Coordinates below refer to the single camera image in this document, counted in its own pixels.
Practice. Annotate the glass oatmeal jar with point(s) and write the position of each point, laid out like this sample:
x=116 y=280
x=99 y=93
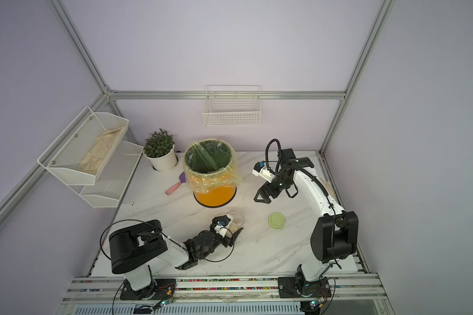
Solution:
x=236 y=221

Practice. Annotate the potted green plant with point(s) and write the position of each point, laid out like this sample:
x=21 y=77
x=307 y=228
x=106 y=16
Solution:
x=159 y=149

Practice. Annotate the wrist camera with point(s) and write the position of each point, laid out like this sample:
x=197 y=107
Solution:
x=221 y=228
x=261 y=170

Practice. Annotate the upper white mesh shelf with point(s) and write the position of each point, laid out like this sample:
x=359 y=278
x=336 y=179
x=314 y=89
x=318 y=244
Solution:
x=63 y=156

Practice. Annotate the green jar lid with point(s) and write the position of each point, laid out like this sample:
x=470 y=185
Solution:
x=276 y=220

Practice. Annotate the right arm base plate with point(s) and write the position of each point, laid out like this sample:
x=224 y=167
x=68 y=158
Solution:
x=291 y=287

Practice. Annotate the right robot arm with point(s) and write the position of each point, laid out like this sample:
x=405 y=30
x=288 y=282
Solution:
x=334 y=236

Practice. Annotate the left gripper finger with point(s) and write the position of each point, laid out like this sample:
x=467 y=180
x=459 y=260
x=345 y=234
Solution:
x=235 y=235
x=216 y=219

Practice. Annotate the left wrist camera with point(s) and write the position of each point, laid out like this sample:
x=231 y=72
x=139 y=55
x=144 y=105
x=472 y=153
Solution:
x=221 y=228

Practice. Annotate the white wire wall basket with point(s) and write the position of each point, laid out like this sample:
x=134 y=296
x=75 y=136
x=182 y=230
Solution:
x=232 y=105

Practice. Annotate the beige cloth in shelf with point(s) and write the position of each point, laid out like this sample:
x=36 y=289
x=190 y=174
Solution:
x=94 y=159

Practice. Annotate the lower white mesh shelf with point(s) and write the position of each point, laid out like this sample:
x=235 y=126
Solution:
x=115 y=177

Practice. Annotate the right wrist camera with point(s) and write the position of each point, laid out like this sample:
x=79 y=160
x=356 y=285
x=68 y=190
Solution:
x=261 y=170

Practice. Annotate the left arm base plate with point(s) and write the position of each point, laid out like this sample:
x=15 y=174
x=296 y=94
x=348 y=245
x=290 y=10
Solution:
x=158 y=290

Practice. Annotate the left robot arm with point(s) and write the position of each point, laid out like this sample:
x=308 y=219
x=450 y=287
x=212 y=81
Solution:
x=133 y=248

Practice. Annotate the white mesh shelf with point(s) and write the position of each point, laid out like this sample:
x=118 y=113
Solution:
x=63 y=156
x=115 y=177

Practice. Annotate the orange trash bin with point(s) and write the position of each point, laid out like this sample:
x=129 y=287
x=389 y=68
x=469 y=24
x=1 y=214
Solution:
x=218 y=197

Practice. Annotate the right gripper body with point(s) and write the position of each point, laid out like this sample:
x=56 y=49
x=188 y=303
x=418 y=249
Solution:
x=279 y=184

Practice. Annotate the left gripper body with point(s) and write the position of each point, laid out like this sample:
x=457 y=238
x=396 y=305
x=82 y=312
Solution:
x=218 y=241

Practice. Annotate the aluminium mounting rail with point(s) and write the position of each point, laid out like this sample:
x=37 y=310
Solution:
x=345 y=294

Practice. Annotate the white work glove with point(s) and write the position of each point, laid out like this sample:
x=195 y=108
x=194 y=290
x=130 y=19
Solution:
x=331 y=190

